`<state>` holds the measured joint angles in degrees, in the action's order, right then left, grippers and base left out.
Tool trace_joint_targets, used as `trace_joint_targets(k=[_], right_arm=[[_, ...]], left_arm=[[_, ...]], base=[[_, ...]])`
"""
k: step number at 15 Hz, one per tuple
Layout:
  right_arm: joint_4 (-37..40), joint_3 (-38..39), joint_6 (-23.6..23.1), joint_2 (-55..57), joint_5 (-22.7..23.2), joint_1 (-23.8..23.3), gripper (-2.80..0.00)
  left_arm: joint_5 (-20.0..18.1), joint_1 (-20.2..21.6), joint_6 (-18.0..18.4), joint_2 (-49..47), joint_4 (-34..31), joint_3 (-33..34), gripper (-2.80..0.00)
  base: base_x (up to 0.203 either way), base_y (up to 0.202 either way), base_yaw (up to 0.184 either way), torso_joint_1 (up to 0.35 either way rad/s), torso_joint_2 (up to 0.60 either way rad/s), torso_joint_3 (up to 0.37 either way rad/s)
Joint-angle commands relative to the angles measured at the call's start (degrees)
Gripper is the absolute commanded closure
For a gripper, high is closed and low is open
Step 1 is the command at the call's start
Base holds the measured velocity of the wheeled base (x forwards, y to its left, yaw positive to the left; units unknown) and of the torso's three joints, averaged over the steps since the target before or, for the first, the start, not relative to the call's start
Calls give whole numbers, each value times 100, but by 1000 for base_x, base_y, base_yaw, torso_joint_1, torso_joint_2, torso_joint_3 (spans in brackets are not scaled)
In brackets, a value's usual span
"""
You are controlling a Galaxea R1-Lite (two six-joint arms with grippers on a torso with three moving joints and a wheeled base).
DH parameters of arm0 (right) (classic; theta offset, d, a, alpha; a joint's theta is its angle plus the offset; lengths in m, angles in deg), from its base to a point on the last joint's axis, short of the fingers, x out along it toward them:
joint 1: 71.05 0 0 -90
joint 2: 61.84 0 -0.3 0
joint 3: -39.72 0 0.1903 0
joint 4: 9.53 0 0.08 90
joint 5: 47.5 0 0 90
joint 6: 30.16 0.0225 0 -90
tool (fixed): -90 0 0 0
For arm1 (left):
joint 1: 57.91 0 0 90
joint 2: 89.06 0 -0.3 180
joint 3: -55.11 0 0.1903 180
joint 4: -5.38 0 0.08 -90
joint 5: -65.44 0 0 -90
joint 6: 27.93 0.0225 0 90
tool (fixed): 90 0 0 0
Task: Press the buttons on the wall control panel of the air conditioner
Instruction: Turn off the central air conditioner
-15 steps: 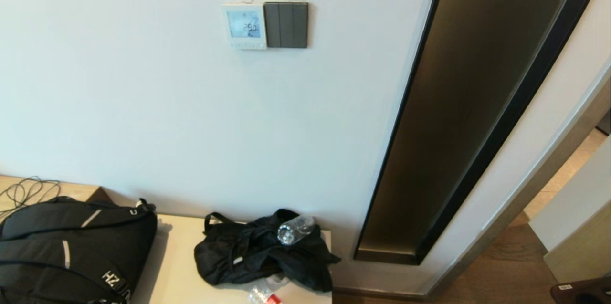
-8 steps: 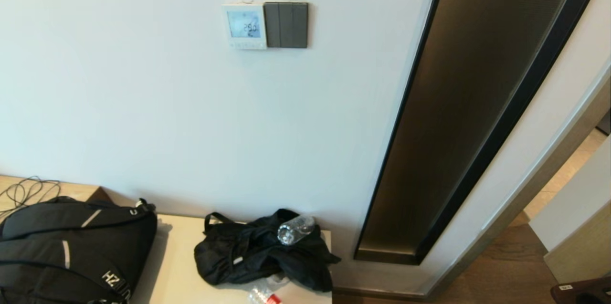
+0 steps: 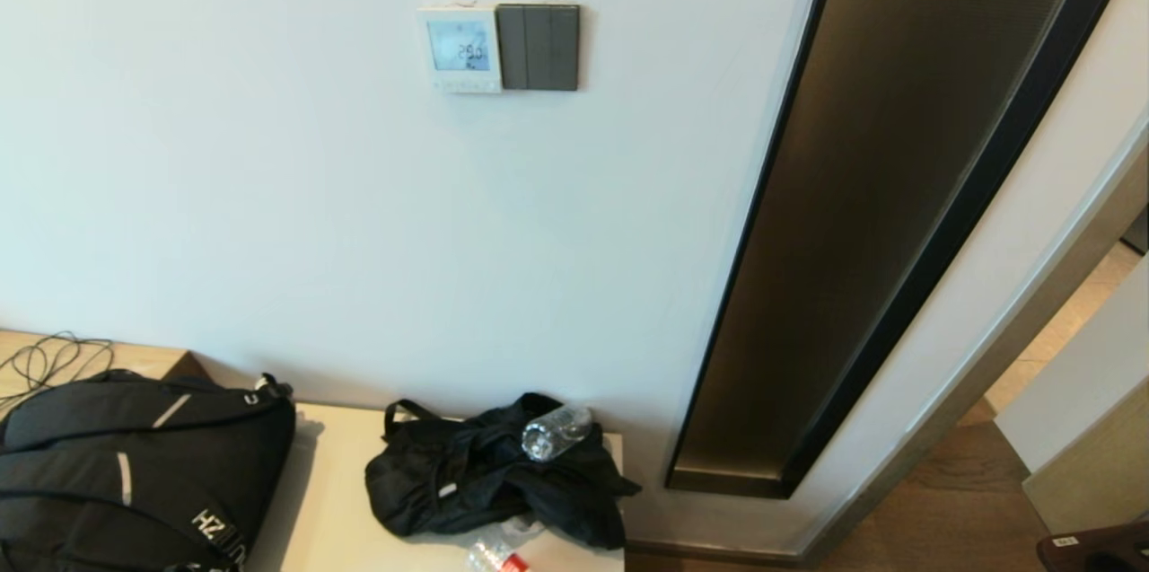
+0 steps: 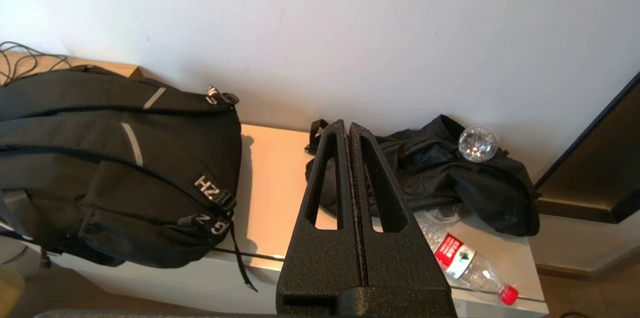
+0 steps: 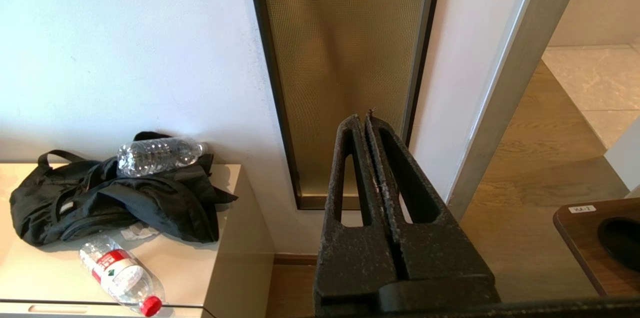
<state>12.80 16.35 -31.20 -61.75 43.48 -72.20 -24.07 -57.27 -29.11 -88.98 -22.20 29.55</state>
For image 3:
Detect red label plastic bottle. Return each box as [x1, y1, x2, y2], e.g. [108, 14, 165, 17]
[466, 536, 533, 572]

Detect small crumpled black bag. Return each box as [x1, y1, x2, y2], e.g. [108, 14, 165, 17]
[364, 392, 643, 551]

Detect dark bronze recessed wall panel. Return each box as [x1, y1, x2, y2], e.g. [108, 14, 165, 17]
[664, 0, 1149, 501]

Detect white wall thermostat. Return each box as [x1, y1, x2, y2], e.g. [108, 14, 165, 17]
[417, 4, 504, 95]

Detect dark brown object white label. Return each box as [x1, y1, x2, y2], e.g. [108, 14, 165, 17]
[1035, 521, 1149, 572]

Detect white door with wooden edge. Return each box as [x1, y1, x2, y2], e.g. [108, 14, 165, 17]
[995, 253, 1149, 535]

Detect grey door frame trim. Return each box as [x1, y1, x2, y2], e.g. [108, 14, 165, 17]
[790, 114, 1149, 559]

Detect grey wall switch panel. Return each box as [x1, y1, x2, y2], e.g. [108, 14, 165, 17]
[496, 4, 581, 92]

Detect clear plastic water bottle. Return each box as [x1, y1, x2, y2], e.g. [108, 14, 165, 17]
[521, 405, 594, 463]

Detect thin black cable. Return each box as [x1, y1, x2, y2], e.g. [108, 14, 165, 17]
[0, 330, 117, 417]

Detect large black backpack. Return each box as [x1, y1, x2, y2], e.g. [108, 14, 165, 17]
[0, 370, 298, 572]

